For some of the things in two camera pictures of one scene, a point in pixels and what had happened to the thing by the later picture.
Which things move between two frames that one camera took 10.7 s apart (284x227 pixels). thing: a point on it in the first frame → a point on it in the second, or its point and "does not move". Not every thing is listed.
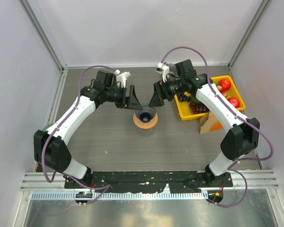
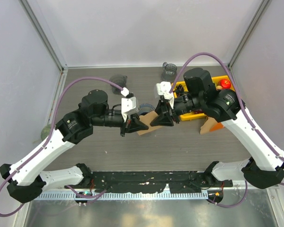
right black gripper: x=161 y=92 → x=163 y=108
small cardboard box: x=217 y=126 does not move
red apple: x=225 y=83 does not move
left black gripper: x=131 y=101 → x=132 y=125
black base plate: x=122 y=182 does not move
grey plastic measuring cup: x=172 y=69 does not move
